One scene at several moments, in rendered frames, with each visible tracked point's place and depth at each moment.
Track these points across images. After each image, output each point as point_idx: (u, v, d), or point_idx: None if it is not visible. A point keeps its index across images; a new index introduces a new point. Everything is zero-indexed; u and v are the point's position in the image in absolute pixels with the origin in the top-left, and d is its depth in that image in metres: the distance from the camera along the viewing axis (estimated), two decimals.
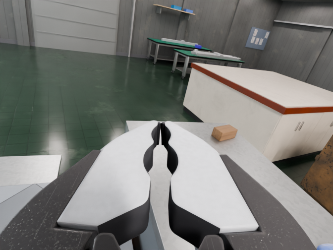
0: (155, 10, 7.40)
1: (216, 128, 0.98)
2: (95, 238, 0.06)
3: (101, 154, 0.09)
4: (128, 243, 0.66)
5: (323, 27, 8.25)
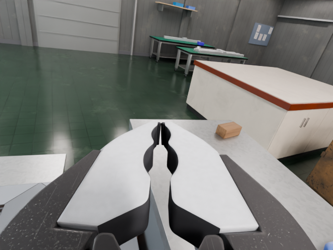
0: None
1: (220, 125, 0.98)
2: (95, 238, 0.06)
3: (101, 154, 0.09)
4: (134, 241, 0.66)
5: None
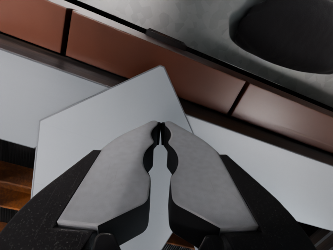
0: None
1: None
2: (95, 238, 0.06)
3: (101, 154, 0.09)
4: None
5: None
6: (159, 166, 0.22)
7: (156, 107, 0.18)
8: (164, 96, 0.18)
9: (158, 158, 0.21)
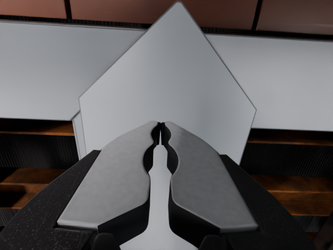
0: None
1: None
2: (95, 238, 0.06)
3: (101, 154, 0.09)
4: None
5: None
6: (201, 117, 0.21)
7: (184, 50, 0.18)
8: (188, 35, 0.17)
9: (198, 108, 0.20)
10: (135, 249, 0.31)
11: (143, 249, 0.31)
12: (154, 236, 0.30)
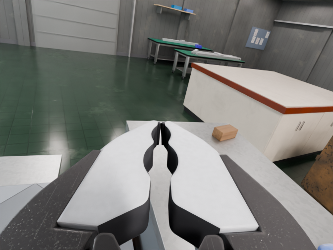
0: (156, 10, 7.40)
1: (216, 128, 0.98)
2: (95, 238, 0.06)
3: (101, 154, 0.09)
4: (129, 243, 0.66)
5: None
6: None
7: None
8: None
9: None
10: None
11: None
12: None
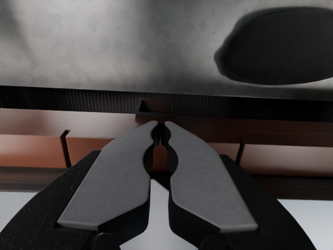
0: None
1: None
2: (95, 238, 0.06)
3: (101, 154, 0.09)
4: None
5: None
6: (180, 246, 0.23)
7: (159, 207, 0.20)
8: (162, 198, 0.19)
9: (177, 240, 0.23)
10: None
11: None
12: None
